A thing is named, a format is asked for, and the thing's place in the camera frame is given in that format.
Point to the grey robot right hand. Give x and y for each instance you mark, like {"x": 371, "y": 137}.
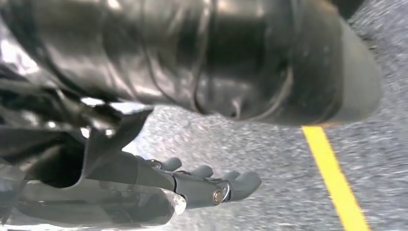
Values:
{"x": 223, "y": 57}

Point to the yellow floor tape outline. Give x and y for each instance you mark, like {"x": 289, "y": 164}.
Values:
{"x": 334, "y": 178}

